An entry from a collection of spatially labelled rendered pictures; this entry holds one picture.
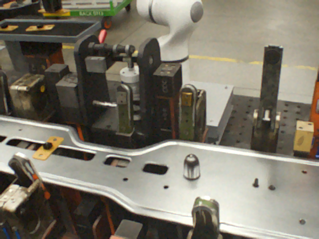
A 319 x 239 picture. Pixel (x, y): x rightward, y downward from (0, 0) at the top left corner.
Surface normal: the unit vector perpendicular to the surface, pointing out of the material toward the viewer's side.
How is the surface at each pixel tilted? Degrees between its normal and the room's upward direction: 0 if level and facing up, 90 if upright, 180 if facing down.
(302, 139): 90
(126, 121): 78
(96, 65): 90
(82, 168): 0
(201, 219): 102
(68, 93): 90
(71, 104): 90
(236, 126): 0
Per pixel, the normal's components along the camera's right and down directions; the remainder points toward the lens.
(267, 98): -0.33, 0.40
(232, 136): -0.07, -0.84
